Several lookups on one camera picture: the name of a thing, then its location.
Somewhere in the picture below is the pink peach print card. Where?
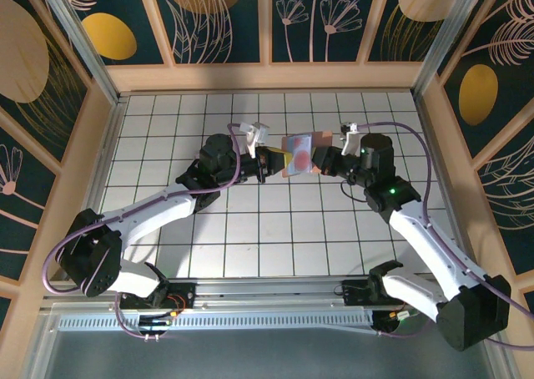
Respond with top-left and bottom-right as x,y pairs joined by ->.
290,134 -> 312,174

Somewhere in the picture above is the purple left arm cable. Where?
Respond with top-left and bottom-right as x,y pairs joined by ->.
41,123 -> 259,343

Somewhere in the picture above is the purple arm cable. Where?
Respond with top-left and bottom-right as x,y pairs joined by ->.
41,123 -> 259,343
356,121 -> 534,351

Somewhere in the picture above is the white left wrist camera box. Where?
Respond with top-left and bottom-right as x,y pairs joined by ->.
239,121 -> 270,156

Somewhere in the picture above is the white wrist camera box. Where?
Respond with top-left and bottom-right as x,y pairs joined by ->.
339,122 -> 360,156
239,121 -> 270,156

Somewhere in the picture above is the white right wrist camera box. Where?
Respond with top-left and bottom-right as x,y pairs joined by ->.
339,122 -> 360,156

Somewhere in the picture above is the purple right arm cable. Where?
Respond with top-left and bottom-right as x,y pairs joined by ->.
356,121 -> 534,351

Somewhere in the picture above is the thin black cable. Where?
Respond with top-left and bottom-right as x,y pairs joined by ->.
339,178 -> 370,205

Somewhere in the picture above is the aluminium table side rail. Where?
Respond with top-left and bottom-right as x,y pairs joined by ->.
62,94 -> 128,280
411,90 -> 477,274

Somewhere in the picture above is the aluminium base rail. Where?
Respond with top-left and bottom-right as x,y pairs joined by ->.
39,275 -> 497,314

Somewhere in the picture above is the aluminium corner post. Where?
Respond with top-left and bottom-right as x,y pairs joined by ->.
35,0 -> 124,104
411,0 -> 489,99

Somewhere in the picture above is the perforated grey cable tray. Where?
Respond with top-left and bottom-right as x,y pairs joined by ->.
56,310 -> 379,335

